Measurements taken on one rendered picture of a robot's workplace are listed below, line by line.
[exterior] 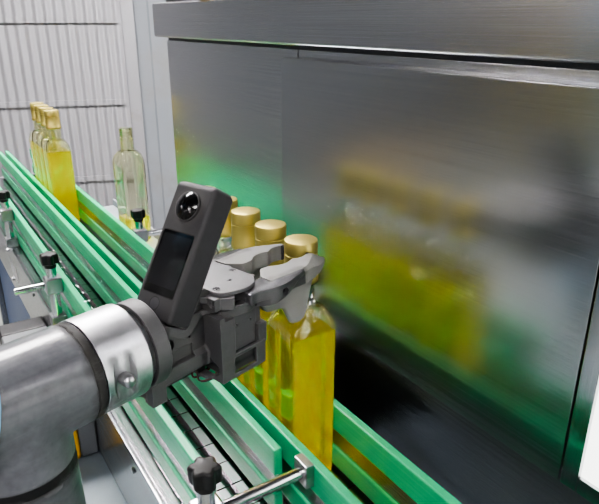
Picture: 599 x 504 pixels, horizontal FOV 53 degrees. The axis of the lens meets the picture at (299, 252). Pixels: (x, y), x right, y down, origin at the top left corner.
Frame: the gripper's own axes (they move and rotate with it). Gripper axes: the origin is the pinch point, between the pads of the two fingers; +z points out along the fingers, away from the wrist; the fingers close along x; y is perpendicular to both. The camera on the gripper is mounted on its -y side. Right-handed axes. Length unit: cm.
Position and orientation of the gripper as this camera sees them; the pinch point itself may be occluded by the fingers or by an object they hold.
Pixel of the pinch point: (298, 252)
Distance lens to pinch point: 60.5
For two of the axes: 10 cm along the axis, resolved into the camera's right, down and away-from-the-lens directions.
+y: 0.0, 9.3, 3.6
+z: 6.6, -2.7, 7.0
